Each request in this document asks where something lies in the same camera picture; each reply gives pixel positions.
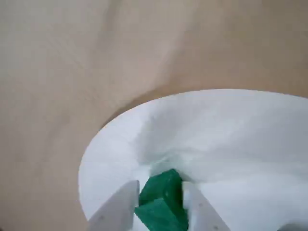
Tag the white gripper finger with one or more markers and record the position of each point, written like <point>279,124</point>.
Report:
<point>115,209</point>
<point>202,211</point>

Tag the green cube block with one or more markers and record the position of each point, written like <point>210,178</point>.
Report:
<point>154,216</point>
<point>158,185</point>

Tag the white paper plate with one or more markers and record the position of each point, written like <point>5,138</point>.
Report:
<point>240,132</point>

